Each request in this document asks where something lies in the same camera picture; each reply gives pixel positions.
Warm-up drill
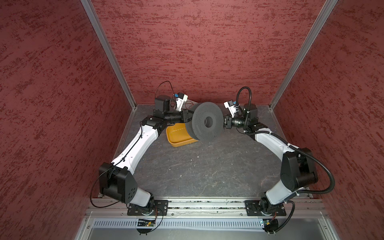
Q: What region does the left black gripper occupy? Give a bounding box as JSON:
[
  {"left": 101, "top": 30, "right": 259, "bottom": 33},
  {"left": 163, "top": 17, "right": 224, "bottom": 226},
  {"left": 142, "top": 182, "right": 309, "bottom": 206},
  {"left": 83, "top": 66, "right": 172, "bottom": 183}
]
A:
[{"left": 164, "top": 108, "right": 197, "bottom": 123}]

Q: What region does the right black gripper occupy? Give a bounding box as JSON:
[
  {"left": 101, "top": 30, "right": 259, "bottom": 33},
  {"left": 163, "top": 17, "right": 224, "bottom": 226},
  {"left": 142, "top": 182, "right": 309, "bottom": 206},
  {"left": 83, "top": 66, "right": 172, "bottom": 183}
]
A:
[{"left": 214, "top": 113, "right": 249, "bottom": 129}]

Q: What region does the dark grey cable spool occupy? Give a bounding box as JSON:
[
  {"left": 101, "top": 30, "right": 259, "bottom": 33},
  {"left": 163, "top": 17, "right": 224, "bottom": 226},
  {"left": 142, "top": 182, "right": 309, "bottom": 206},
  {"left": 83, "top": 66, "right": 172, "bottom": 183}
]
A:
[{"left": 185, "top": 102, "right": 224, "bottom": 142}]

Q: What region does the yellow plastic tray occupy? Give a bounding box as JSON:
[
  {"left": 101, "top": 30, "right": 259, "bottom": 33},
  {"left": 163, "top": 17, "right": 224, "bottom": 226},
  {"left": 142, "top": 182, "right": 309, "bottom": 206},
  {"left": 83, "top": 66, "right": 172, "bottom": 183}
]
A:
[{"left": 166, "top": 123, "right": 198, "bottom": 148}]

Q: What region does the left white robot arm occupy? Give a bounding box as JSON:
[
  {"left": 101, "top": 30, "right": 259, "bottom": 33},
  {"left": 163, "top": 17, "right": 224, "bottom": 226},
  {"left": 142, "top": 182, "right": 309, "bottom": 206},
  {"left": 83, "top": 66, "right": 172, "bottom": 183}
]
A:
[{"left": 96, "top": 110, "right": 194, "bottom": 216}]

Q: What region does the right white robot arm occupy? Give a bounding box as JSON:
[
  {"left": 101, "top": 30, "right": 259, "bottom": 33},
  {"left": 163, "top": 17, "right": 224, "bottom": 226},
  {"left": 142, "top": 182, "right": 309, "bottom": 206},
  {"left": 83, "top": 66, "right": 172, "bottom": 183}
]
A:
[{"left": 224, "top": 116, "right": 318, "bottom": 216}]

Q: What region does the black corrugated conduit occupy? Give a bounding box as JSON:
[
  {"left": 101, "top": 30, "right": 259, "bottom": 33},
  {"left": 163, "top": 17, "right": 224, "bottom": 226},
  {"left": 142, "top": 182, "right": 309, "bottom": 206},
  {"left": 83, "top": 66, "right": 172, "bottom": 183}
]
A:
[{"left": 236, "top": 87, "right": 336, "bottom": 195}]

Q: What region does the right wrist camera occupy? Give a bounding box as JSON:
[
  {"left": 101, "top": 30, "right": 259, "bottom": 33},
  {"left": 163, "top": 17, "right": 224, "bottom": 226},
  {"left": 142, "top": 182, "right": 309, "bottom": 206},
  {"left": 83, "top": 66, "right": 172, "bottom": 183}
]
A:
[{"left": 223, "top": 100, "right": 259, "bottom": 121}]

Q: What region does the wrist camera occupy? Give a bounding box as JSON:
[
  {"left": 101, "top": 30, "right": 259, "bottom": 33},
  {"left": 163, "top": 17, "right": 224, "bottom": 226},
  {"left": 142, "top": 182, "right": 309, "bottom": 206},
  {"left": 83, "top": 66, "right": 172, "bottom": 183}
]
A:
[
  {"left": 223, "top": 100, "right": 259, "bottom": 121},
  {"left": 155, "top": 93, "right": 188, "bottom": 112}
]

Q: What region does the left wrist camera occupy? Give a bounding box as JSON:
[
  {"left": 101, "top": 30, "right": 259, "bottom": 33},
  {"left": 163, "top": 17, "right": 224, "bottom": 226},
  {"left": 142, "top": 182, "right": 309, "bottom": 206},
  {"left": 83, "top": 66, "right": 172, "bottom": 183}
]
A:
[{"left": 155, "top": 93, "right": 188, "bottom": 112}]

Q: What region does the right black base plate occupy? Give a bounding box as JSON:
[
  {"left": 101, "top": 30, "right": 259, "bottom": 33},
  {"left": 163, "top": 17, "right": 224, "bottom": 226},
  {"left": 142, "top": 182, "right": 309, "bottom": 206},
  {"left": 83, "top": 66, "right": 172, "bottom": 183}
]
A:
[{"left": 244, "top": 198, "right": 287, "bottom": 217}]

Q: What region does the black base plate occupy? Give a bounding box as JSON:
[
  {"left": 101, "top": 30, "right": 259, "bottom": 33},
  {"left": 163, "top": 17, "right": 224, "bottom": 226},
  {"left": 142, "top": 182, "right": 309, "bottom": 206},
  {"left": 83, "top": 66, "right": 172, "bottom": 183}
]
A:
[
  {"left": 244, "top": 198, "right": 287, "bottom": 217},
  {"left": 127, "top": 200, "right": 169, "bottom": 217}
]

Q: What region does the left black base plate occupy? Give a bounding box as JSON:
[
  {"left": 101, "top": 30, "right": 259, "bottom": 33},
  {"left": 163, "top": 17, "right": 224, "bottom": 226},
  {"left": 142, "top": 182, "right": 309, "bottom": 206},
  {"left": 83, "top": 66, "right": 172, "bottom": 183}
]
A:
[{"left": 127, "top": 200, "right": 169, "bottom": 217}]

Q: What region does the aluminium mounting rail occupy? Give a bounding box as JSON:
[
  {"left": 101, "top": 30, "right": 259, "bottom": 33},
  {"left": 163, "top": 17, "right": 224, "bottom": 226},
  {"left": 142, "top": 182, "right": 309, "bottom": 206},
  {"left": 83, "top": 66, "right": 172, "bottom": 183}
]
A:
[{"left": 85, "top": 197, "right": 329, "bottom": 220}]

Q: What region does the left aluminium corner post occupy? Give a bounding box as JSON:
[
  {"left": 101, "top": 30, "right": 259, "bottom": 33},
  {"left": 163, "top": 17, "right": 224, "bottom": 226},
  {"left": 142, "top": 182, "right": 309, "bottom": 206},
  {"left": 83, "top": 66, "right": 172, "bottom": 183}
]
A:
[{"left": 81, "top": 0, "right": 137, "bottom": 111}]

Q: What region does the aluminium corner post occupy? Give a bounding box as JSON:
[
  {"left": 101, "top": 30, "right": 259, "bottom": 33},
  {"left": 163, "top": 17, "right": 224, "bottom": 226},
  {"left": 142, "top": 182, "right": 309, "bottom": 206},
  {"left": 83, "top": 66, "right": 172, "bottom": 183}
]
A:
[
  {"left": 81, "top": 0, "right": 137, "bottom": 111},
  {"left": 269, "top": 0, "right": 338, "bottom": 111}
]

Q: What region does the right aluminium corner post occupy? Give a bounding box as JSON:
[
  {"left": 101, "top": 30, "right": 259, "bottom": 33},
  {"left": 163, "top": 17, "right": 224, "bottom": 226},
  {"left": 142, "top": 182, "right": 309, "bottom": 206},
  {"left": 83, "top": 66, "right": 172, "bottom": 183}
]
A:
[{"left": 269, "top": 0, "right": 338, "bottom": 111}]

